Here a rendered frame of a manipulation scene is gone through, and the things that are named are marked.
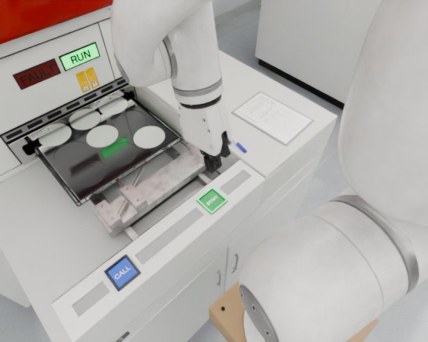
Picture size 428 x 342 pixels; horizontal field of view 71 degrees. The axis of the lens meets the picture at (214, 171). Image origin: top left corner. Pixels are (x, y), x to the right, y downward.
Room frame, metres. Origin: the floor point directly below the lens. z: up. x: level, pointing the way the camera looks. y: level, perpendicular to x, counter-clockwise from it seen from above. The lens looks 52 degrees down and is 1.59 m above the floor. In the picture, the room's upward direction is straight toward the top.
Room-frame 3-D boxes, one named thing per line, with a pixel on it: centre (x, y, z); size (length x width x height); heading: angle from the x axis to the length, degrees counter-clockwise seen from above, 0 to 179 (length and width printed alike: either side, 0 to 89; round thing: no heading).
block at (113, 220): (0.40, 0.28, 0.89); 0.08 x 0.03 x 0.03; 44
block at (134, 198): (0.46, 0.22, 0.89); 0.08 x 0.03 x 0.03; 44
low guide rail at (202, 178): (0.69, 0.15, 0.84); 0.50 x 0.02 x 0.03; 44
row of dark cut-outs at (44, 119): (0.77, 0.46, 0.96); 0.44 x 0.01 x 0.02; 134
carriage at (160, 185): (0.51, 0.17, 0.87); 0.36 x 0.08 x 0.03; 134
